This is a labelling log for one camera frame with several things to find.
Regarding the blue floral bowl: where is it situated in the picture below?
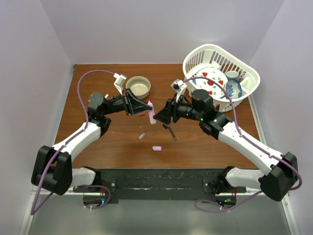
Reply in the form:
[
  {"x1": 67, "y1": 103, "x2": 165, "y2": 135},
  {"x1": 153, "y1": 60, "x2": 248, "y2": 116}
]
[{"x1": 224, "y1": 79, "x2": 242, "y2": 99}]

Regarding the purple cable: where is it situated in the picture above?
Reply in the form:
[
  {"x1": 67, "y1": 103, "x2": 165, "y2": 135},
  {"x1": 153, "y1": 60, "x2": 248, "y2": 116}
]
[
  {"x1": 182, "y1": 76, "x2": 303, "y2": 213},
  {"x1": 30, "y1": 70, "x2": 115, "y2": 215}
]

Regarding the pink highlighter pen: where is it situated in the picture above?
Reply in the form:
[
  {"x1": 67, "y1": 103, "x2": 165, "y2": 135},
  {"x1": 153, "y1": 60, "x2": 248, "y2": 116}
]
[{"x1": 148, "y1": 100, "x2": 157, "y2": 124}]

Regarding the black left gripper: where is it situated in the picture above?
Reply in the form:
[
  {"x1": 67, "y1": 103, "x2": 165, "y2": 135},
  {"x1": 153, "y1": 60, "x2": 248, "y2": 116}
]
[{"x1": 102, "y1": 89, "x2": 152, "y2": 117}]

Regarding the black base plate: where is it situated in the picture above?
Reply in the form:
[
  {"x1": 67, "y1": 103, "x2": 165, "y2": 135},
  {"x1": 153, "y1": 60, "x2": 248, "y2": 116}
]
[{"x1": 74, "y1": 168, "x2": 246, "y2": 205}]

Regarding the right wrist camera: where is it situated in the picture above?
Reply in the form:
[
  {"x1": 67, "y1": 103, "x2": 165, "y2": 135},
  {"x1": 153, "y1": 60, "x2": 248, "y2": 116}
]
[{"x1": 171, "y1": 79, "x2": 187, "y2": 103}]

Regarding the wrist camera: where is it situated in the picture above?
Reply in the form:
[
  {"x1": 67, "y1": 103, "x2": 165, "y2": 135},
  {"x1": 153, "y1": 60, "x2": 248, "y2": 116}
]
[
  {"x1": 113, "y1": 73, "x2": 127, "y2": 93},
  {"x1": 171, "y1": 79, "x2": 187, "y2": 103}
]

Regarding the green pen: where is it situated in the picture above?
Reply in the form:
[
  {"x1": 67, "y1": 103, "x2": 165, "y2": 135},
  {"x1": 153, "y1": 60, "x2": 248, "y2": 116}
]
[{"x1": 162, "y1": 124, "x2": 177, "y2": 141}]

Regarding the watermelon pattern plate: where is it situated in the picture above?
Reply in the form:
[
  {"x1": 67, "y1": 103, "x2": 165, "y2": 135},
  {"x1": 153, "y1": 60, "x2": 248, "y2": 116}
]
[{"x1": 193, "y1": 67, "x2": 228, "y2": 98}]

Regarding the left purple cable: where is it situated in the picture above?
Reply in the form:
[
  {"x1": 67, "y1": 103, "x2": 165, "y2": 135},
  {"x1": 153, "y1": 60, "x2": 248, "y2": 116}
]
[{"x1": 30, "y1": 70, "x2": 115, "y2": 215}]

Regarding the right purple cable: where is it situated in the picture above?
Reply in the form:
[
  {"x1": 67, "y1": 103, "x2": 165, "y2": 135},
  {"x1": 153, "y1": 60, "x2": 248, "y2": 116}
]
[{"x1": 182, "y1": 76, "x2": 303, "y2": 213}]

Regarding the white plastic dish rack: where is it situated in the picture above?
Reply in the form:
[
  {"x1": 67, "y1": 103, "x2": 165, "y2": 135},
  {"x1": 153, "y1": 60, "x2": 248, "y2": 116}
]
[{"x1": 182, "y1": 44, "x2": 260, "y2": 112}]

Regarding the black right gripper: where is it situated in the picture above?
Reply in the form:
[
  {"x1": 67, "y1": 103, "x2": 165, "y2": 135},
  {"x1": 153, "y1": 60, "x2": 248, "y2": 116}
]
[{"x1": 153, "y1": 93, "x2": 202, "y2": 125}]

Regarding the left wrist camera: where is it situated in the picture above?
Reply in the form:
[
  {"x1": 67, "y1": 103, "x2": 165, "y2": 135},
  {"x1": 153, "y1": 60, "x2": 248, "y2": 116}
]
[{"x1": 113, "y1": 73, "x2": 127, "y2": 93}]

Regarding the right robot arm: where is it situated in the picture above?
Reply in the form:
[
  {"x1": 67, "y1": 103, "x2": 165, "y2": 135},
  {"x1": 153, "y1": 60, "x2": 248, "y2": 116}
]
[{"x1": 154, "y1": 90, "x2": 300, "y2": 201}]

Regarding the white mug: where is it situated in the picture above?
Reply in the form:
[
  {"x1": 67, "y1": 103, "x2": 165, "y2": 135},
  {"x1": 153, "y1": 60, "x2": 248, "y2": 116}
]
[{"x1": 225, "y1": 70, "x2": 239, "y2": 80}]

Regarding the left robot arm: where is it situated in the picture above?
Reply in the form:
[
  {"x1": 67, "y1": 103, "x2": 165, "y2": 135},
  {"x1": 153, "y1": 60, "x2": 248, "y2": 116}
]
[{"x1": 31, "y1": 89, "x2": 152, "y2": 195}]

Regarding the pink highlighter cap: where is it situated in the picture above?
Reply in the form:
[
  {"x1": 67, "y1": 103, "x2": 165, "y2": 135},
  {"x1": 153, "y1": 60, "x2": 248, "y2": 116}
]
[{"x1": 152, "y1": 146, "x2": 162, "y2": 151}]

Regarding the beige ceramic bowl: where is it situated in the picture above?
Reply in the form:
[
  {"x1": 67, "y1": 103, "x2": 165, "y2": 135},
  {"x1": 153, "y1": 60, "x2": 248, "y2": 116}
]
[{"x1": 126, "y1": 76, "x2": 151, "y2": 99}]

